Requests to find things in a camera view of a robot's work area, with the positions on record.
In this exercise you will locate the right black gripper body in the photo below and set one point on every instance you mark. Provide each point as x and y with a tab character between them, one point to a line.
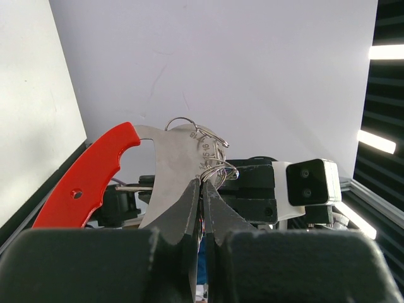
252	194

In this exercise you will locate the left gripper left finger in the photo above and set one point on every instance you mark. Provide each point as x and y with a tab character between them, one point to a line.
154	264

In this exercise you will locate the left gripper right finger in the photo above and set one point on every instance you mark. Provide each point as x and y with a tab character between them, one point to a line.
250	265

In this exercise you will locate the red handled key organizer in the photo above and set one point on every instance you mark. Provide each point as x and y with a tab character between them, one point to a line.
188	152

